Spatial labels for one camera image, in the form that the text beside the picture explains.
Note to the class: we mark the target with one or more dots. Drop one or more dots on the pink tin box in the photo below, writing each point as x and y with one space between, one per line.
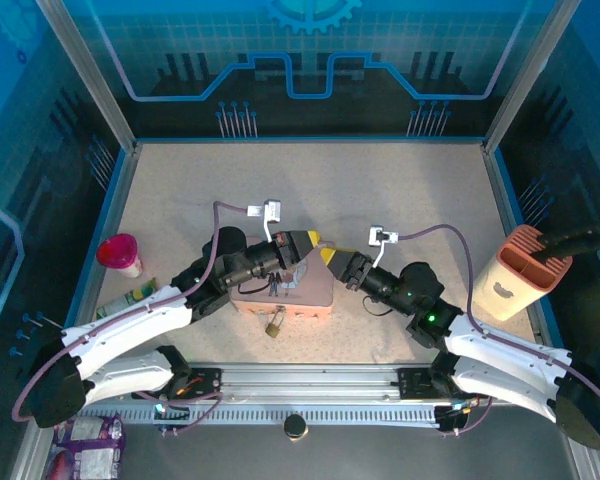
310 295

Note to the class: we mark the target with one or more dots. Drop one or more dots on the brass padlock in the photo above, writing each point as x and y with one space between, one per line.
274 327

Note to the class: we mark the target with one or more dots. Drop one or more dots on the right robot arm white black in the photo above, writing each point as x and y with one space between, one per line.
505 350

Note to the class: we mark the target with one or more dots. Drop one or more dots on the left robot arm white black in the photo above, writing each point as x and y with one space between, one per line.
130 315

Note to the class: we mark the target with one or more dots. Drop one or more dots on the beige knife block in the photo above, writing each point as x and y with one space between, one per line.
505 285

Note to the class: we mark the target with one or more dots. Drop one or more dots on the cup with pink lid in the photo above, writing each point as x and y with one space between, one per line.
120 252

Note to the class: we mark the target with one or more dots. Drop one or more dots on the green snack packet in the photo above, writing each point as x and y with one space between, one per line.
125 301

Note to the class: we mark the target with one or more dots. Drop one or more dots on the black round knob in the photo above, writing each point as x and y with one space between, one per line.
295 426

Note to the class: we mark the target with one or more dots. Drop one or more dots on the purple snack packet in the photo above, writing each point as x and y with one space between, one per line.
87 445

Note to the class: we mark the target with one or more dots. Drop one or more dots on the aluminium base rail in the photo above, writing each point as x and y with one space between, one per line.
305 382

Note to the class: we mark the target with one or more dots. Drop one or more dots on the aluminium frame post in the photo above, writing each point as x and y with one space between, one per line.
87 75
530 75

